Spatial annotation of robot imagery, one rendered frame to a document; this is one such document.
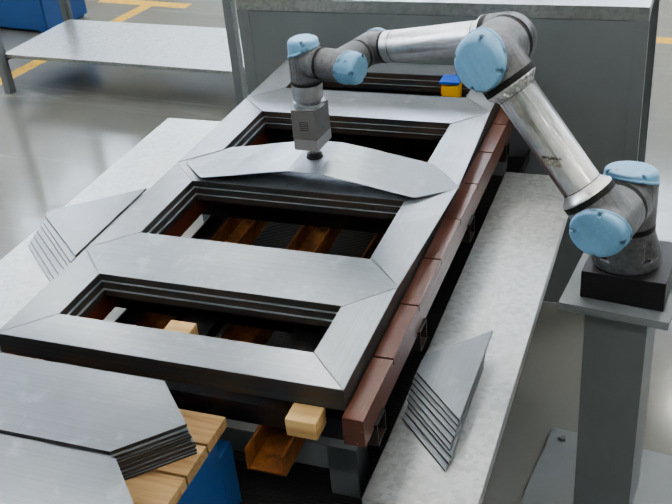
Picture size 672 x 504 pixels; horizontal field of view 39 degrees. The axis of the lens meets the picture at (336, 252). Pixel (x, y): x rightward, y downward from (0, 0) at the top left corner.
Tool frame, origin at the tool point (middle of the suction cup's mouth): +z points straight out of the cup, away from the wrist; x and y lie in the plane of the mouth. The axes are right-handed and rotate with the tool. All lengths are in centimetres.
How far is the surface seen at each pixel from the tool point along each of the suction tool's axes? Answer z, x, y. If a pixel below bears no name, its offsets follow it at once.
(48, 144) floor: 89, -227, -155
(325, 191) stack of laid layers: 3.9, 5.7, 7.8
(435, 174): 3.2, 29.4, -5.4
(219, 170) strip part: 2.1, -24.0, 6.6
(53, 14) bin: 77, -339, -313
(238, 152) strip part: 2.0, -24.1, -3.9
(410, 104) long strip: 3.8, 8.8, -47.0
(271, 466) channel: 22, 24, 81
